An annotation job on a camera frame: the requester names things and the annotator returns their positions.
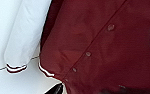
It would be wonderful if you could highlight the white shelf unit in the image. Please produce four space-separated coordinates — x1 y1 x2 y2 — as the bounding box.
0 54 64 94

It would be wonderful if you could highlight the maroon white varsity jacket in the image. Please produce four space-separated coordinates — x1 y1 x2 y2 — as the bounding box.
4 0 150 94

